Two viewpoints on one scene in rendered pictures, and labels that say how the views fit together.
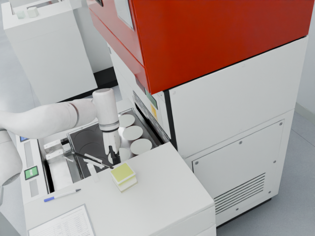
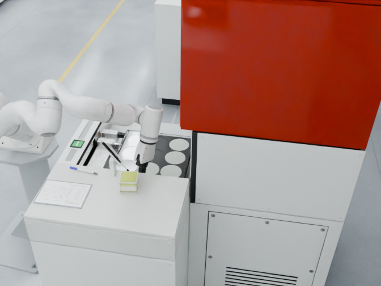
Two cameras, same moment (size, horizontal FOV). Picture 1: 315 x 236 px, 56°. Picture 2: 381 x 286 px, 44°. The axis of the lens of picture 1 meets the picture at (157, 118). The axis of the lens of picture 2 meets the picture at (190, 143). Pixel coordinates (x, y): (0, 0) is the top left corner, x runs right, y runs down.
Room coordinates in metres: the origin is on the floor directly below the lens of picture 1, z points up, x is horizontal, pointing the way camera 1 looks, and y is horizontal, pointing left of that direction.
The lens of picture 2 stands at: (-0.49, -0.72, 2.34)
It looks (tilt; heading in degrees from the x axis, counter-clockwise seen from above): 37 degrees down; 26
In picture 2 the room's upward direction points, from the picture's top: 1 degrees clockwise
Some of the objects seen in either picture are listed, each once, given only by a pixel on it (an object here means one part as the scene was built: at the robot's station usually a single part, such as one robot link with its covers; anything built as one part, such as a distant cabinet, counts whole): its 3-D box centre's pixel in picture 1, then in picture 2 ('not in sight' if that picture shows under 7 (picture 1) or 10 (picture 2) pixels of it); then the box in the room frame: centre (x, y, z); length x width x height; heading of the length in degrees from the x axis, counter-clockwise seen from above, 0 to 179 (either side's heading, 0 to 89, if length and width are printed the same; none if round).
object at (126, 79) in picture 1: (135, 85); (204, 118); (1.30, 0.08, 1.02); 0.82 x 0.03 x 0.40; 18
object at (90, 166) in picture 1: (95, 166); (115, 163); (0.78, 0.26, 1.03); 0.06 x 0.04 x 0.13; 108
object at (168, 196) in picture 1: (118, 214); (111, 208); (0.65, 0.21, 0.89); 0.62 x 0.35 x 0.14; 108
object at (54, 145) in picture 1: (52, 145); (110, 133); (1.10, 0.53, 0.89); 0.08 x 0.03 x 0.03; 108
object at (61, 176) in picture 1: (60, 171); (101, 156); (0.95, 0.48, 0.87); 0.36 x 0.08 x 0.03; 18
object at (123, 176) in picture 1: (123, 177); (128, 182); (0.73, 0.16, 1.00); 0.07 x 0.07 x 0.07; 26
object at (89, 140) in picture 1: (111, 141); (153, 155); (1.04, 0.23, 0.90); 0.34 x 0.34 x 0.01; 18
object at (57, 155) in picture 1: (55, 156); (105, 142); (1.02, 0.50, 0.89); 0.08 x 0.03 x 0.03; 108
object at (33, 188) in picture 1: (34, 164); (87, 140); (1.00, 0.60, 0.89); 0.55 x 0.09 x 0.14; 18
